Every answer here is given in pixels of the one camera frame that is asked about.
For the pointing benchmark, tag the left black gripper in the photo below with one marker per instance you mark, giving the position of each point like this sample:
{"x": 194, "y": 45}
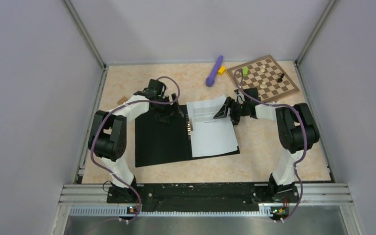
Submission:
{"x": 172, "y": 109}

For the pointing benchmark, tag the aluminium front rail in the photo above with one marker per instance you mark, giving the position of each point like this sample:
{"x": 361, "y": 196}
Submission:
{"x": 91, "y": 200}

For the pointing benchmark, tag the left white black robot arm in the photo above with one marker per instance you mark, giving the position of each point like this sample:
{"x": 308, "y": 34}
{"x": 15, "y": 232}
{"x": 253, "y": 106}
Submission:
{"x": 108, "y": 138}

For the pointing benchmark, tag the white chess piece lower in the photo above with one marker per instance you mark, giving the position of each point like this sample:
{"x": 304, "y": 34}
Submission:
{"x": 263, "y": 85}

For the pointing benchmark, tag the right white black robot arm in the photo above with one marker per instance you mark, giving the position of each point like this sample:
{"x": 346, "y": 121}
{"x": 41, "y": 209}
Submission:
{"x": 297, "y": 133}

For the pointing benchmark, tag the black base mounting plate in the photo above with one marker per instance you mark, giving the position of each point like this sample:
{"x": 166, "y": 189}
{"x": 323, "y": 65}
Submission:
{"x": 202, "y": 197}

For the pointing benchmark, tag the small brown wooden block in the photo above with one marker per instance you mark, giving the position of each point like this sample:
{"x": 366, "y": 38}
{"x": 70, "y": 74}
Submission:
{"x": 122, "y": 100}

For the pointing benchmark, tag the white printed paper stack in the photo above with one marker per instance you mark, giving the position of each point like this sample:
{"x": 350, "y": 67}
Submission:
{"x": 211, "y": 137}

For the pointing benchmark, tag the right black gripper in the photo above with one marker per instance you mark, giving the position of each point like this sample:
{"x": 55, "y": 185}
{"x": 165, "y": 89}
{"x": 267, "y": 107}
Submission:
{"x": 230, "y": 103}

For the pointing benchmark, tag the teal folder black inside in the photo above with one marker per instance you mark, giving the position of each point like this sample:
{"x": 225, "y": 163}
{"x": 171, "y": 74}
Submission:
{"x": 161, "y": 143}

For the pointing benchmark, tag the black chess piece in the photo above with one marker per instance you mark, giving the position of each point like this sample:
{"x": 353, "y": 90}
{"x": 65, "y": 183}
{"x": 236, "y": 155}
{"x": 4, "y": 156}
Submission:
{"x": 280, "y": 79}

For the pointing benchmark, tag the green block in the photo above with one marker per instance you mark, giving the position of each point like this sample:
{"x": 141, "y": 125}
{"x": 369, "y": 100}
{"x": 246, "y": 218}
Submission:
{"x": 244, "y": 72}

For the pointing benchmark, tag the metal folder clip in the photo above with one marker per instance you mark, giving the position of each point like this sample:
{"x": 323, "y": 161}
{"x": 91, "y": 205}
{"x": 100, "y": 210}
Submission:
{"x": 189, "y": 128}

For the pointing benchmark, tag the yellow block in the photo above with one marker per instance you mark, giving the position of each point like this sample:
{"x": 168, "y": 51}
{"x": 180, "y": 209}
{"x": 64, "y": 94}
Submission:
{"x": 221, "y": 70}

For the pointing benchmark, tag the wooden chessboard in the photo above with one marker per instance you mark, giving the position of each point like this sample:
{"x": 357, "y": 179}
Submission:
{"x": 265, "y": 74}

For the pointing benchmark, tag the purple cylindrical handle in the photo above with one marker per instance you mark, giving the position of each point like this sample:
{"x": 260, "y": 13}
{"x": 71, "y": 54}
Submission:
{"x": 210, "y": 80}

